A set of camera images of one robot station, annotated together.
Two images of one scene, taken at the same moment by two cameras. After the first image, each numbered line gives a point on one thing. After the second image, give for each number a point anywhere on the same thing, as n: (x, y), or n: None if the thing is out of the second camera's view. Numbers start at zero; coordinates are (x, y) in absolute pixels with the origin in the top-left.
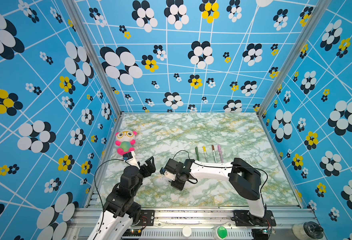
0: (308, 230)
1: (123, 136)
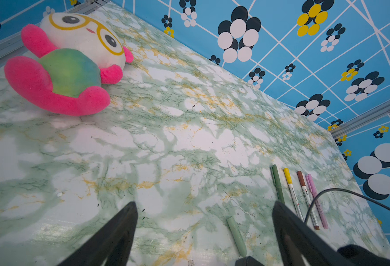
0: None
1: (75, 54)
